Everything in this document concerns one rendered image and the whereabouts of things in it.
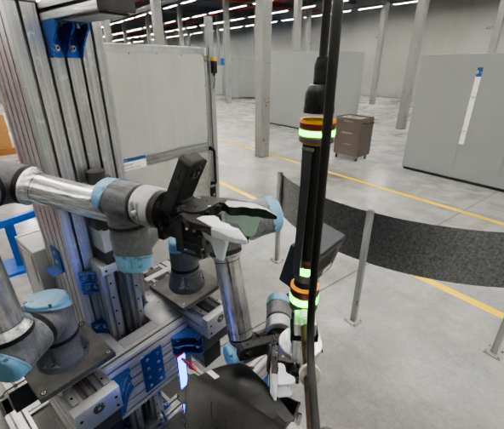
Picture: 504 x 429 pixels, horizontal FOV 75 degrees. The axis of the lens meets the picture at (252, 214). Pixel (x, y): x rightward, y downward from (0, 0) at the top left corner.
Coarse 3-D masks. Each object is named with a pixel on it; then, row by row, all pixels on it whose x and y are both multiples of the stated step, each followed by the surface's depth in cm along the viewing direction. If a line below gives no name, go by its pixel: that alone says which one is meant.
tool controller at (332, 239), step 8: (328, 232) 137; (336, 232) 139; (328, 240) 133; (336, 240) 134; (328, 248) 129; (336, 248) 137; (288, 256) 128; (320, 256) 125; (328, 256) 132; (288, 264) 130; (320, 264) 129; (328, 264) 140; (288, 272) 131; (320, 272) 137; (280, 280) 136; (288, 280) 132
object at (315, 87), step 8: (320, 64) 37; (320, 72) 37; (320, 80) 37; (312, 88) 37; (320, 88) 37; (312, 96) 37; (320, 96) 37; (304, 104) 39; (312, 104) 38; (320, 104) 37; (304, 112) 39; (312, 112) 38; (320, 112) 38
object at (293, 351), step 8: (296, 312) 48; (296, 320) 46; (304, 320) 46; (296, 328) 46; (280, 336) 55; (288, 336) 55; (296, 336) 47; (280, 344) 54; (288, 344) 54; (296, 344) 50; (320, 344) 54; (288, 352) 52; (296, 352) 50; (320, 352) 53; (296, 360) 51
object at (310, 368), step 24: (336, 0) 27; (336, 24) 28; (336, 48) 28; (336, 72) 29; (312, 240) 36; (312, 264) 37; (312, 288) 38; (312, 312) 39; (312, 336) 39; (312, 360) 38; (312, 384) 36; (312, 408) 33
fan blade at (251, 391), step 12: (216, 372) 82; (228, 372) 83; (240, 372) 83; (252, 372) 85; (216, 384) 78; (228, 384) 78; (240, 384) 79; (252, 384) 79; (264, 384) 80; (180, 396) 72; (240, 396) 75; (252, 396) 75; (264, 396) 76; (264, 408) 73; (276, 408) 73; (276, 420) 70; (288, 420) 70
